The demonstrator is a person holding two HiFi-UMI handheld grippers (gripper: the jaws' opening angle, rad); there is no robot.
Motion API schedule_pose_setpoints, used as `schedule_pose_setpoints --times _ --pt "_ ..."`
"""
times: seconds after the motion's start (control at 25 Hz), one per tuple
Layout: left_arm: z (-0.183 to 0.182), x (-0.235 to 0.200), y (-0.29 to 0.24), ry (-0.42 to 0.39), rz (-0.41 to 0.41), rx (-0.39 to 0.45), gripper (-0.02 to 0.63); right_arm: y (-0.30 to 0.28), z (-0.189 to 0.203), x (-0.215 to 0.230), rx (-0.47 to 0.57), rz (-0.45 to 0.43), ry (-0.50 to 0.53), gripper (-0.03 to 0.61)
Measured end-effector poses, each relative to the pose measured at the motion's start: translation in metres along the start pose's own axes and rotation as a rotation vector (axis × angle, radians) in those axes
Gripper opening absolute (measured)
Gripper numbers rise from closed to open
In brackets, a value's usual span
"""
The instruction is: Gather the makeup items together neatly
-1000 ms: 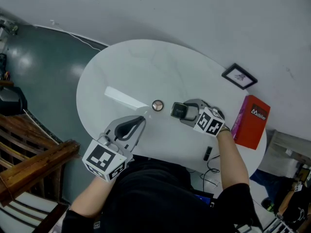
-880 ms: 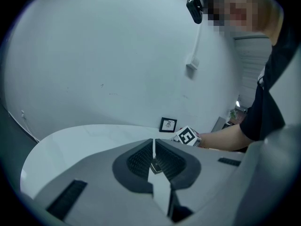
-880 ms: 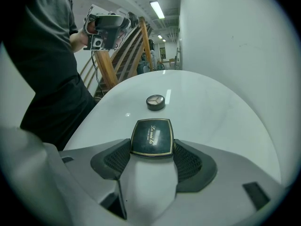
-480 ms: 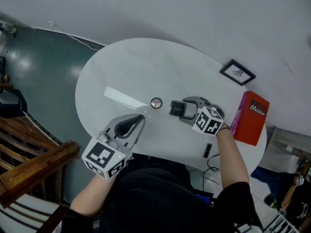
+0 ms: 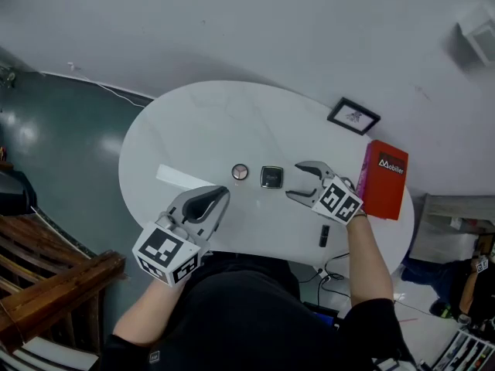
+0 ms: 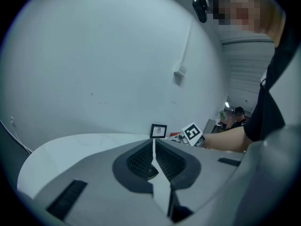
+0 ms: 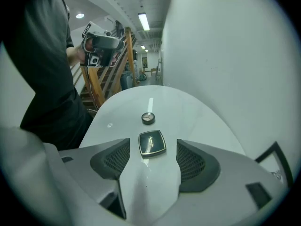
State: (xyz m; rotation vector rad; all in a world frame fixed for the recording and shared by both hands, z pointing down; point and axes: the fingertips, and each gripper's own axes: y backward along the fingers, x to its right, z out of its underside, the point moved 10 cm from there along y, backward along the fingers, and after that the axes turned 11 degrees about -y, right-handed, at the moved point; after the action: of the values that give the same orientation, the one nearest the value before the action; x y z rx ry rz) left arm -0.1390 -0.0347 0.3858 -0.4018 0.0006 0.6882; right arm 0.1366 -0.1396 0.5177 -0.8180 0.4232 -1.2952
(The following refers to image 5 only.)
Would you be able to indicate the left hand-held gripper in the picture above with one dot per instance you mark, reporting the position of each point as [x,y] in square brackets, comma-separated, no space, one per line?
[166,251]

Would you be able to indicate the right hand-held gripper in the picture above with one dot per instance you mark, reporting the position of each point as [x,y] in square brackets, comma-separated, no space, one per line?
[336,199]

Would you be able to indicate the small dark square box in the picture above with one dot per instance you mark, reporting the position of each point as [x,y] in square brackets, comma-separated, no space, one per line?
[271,177]

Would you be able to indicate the small black stick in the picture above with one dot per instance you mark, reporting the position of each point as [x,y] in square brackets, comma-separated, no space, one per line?
[324,235]

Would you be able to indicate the small round silver object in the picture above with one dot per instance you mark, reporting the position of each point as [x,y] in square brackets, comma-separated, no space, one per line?
[240,172]

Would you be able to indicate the person's right forearm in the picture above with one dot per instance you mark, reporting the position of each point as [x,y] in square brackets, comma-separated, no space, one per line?
[369,265]

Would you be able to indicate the person's left forearm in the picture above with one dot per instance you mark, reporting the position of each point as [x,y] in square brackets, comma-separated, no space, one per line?
[147,311]

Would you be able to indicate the white kidney-shaped table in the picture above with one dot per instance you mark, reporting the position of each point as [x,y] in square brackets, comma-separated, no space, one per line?
[216,130]

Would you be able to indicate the red book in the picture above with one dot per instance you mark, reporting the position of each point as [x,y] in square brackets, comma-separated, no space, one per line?
[386,191]

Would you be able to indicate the person's black shirt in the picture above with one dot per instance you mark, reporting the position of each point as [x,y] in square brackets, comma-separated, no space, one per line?
[251,315]

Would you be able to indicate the blue box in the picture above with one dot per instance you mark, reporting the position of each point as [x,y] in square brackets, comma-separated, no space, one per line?
[323,315]

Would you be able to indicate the grey shelf cabinet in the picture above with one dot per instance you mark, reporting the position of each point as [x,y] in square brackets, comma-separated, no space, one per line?
[444,226]

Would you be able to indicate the brown wooden railing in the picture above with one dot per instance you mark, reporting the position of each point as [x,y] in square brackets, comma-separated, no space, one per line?
[58,280]

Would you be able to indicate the white shelf rack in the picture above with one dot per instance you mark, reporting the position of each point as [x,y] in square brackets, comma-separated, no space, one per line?
[464,352]

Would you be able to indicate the black picture frame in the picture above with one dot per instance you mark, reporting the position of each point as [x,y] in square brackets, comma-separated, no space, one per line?
[354,116]

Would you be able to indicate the white wall socket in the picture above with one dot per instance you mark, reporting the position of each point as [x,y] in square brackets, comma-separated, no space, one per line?
[72,67]

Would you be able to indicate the white wall box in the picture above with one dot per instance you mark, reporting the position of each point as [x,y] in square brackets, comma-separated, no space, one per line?
[479,41]

